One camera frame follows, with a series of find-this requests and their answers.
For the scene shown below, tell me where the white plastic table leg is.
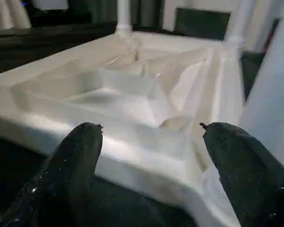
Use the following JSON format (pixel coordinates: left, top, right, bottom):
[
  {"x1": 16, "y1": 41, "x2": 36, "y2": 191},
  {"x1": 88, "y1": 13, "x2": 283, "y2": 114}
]
[
  {"x1": 227, "y1": 0, "x2": 256, "y2": 44},
  {"x1": 240, "y1": 0, "x2": 284, "y2": 168},
  {"x1": 116, "y1": 0, "x2": 134, "y2": 33}
]

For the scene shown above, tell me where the white box with light ring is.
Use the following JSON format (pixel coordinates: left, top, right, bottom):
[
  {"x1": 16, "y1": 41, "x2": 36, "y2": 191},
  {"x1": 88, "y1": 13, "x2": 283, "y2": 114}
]
[{"x1": 33, "y1": 0, "x2": 69, "y2": 10}]

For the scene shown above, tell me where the white plastic table top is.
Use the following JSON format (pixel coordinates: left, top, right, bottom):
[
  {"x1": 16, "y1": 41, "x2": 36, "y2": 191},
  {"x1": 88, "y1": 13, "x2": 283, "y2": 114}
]
[{"x1": 0, "y1": 30, "x2": 247, "y2": 227}]

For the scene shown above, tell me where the white plastic cover sheet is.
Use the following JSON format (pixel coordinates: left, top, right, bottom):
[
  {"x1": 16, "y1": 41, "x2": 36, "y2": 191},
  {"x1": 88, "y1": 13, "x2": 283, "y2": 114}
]
[{"x1": 0, "y1": 0, "x2": 32, "y2": 31}]

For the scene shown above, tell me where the black work mat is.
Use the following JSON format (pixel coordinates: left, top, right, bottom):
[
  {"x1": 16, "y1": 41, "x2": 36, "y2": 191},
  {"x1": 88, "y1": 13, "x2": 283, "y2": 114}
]
[{"x1": 0, "y1": 21, "x2": 266, "y2": 227}]

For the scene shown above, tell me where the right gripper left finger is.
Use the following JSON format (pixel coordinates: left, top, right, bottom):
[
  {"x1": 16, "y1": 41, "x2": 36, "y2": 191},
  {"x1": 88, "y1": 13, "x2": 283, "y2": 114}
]
[{"x1": 0, "y1": 122, "x2": 103, "y2": 227}]

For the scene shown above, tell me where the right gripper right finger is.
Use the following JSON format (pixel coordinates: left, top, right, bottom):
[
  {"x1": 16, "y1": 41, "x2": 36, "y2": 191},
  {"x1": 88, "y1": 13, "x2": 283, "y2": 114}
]
[{"x1": 201, "y1": 122, "x2": 284, "y2": 227}]

